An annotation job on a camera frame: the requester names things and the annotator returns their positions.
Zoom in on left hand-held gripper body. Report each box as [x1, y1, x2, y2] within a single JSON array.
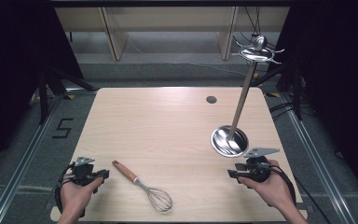
[[69, 156, 104, 188]]

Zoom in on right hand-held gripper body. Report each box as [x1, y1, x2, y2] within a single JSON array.
[[234, 147, 281, 184]]

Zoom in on person's left hand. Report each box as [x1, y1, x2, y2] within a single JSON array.
[[59, 176, 104, 217]]

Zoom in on person's right hand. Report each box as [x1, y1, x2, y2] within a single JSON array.
[[238, 159, 290, 209]]

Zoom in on metal utensil hanging stand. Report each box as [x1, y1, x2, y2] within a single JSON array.
[[210, 35, 285, 159]]

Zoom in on black tripod stand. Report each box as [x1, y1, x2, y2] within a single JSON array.
[[28, 65, 98, 126], [250, 61, 304, 121]]

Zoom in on black curtain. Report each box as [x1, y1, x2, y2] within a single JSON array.
[[268, 0, 358, 206], [0, 0, 85, 181]]

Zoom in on light wooden shelf unit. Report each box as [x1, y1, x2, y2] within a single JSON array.
[[54, 6, 291, 63]]

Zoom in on wooden-handled metal whisk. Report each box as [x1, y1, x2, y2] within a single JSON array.
[[111, 160, 173, 215]]

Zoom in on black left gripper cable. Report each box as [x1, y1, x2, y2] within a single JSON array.
[[54, 163, 76, 216]]

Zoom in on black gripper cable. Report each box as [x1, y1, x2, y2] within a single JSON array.
[[54, 163, 76, 216], [268, 164, 333, 224]]

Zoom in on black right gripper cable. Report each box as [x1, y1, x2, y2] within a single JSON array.
[[268, 164, 333, 224]]

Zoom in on aluminium floor rail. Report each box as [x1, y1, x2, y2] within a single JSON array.
[[0, 92, 63, 224], [279, 92, 358, 224]]

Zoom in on black floor cables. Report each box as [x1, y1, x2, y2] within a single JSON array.
[[268, 101, 295, 121]]

